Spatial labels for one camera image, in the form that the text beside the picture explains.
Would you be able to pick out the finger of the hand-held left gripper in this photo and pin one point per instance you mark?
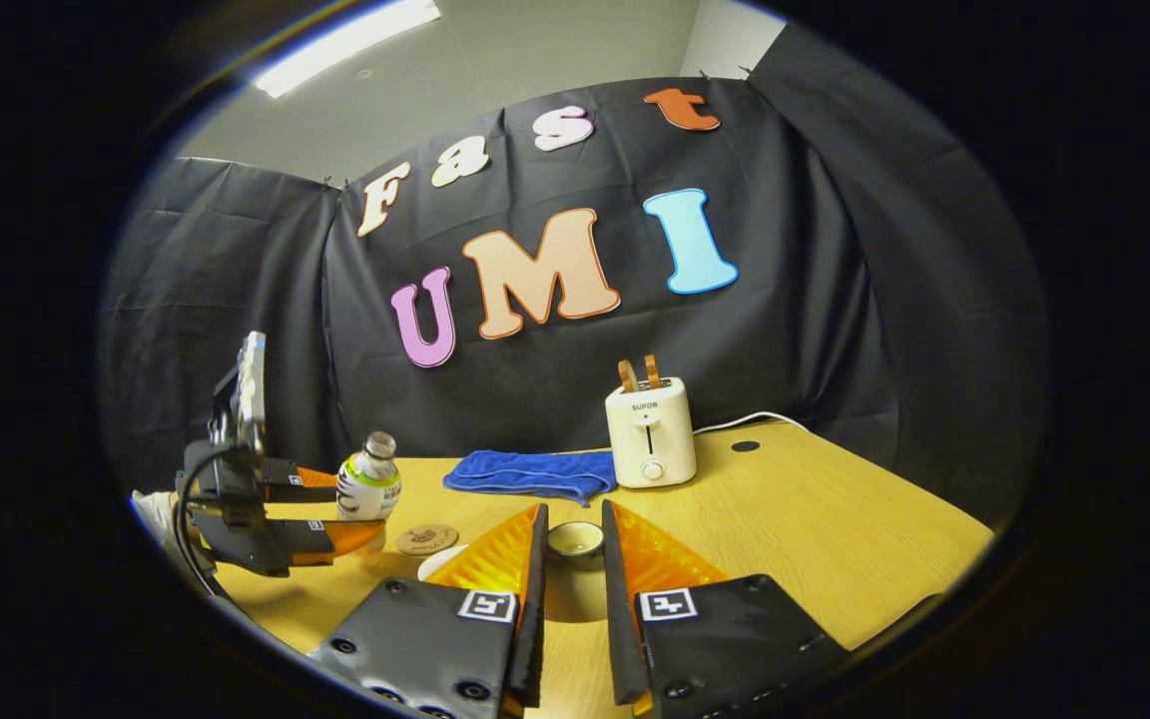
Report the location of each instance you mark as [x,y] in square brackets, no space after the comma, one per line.
[281,479]
[266,547]

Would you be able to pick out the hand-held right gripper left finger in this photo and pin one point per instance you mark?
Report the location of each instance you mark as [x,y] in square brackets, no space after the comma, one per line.
[533,619]

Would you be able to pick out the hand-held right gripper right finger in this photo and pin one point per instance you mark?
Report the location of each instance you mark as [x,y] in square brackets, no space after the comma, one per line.
[620,639]

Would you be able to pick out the cream teacup lid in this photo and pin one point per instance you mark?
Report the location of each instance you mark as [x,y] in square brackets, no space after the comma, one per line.
[575,574]

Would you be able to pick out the white label water bottle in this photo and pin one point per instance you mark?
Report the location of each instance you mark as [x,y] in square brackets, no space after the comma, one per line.
[367,489]

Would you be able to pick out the cream ceramic teacup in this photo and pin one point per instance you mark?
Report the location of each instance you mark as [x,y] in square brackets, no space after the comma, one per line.
[440,564]

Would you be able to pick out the round wooden coaster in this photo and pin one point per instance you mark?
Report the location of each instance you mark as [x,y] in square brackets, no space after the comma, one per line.
[427,540]

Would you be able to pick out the blue folded towel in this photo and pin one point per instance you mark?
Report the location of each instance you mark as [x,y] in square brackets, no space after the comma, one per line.
[525,471]

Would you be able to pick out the white toaster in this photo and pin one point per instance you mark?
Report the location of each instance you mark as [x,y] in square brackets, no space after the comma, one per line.
[650,439]

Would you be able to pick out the brown toast slice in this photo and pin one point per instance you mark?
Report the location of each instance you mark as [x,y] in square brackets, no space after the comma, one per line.
[628,376]
[652,371]

